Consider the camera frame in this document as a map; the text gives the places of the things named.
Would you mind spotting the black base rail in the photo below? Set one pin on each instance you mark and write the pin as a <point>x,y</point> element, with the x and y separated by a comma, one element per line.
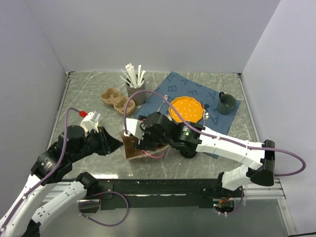
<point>144,193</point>

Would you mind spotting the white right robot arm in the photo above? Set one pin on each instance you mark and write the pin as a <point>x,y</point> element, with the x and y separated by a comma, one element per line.
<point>257,165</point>

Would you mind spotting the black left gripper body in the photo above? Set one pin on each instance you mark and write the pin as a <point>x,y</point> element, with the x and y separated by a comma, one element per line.
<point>94,143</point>

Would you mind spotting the dark green mug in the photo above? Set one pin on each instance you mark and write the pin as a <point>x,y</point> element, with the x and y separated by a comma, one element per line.
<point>226,103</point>

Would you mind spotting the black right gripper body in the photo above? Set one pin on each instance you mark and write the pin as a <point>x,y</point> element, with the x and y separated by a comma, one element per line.
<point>149,140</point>

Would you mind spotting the silver fork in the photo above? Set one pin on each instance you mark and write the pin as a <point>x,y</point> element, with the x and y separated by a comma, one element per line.
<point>163,102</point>

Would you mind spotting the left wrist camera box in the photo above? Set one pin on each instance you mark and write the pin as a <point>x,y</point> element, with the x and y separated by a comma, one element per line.
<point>90,121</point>

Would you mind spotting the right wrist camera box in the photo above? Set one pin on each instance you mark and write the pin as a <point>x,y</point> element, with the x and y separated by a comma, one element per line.
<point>135,127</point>

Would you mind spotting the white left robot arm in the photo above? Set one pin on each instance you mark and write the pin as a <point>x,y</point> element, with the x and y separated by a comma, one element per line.
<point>51,166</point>

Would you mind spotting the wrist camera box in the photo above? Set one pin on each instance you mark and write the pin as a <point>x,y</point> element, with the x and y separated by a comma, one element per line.
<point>135,127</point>
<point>90,121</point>

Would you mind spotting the blue letter-print cloth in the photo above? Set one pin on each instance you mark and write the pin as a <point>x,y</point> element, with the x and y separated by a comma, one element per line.
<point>175,85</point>

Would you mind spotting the orange dotted plate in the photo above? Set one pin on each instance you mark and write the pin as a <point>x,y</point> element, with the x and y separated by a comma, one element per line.
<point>189,108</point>

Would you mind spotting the silver spoon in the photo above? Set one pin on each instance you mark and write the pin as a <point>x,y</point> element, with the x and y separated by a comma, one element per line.
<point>205,115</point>

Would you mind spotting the grey utensil holder cup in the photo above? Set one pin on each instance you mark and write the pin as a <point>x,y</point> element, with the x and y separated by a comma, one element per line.
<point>139,98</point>

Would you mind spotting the black lid stack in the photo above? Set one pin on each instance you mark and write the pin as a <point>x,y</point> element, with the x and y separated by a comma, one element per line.
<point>188,153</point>

